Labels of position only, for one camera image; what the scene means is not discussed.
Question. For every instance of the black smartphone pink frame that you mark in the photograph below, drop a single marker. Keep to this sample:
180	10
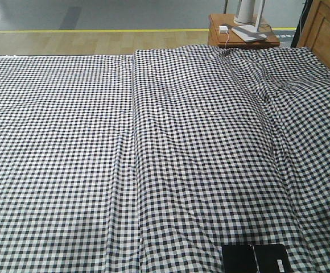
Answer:
256	258

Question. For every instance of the black white checkered bedsheet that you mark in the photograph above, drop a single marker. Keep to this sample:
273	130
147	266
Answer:
152	162

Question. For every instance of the wooden nightstand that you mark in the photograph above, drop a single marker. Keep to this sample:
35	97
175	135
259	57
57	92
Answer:
231	40

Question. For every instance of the small white charger box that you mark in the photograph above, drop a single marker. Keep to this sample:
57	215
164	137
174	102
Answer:
223	29

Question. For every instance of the wooden headboard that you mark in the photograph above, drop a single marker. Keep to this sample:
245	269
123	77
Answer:
316	31

